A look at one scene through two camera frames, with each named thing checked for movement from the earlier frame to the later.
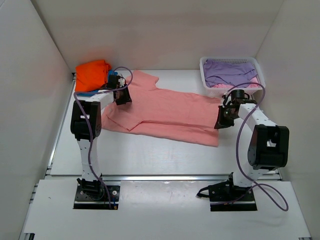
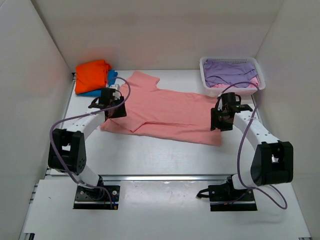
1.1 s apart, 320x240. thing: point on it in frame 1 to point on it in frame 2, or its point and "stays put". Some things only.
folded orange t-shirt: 92,76 stays put
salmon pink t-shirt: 156,113 stays put
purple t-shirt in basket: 239,74 stays put
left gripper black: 126,99 to 122,112
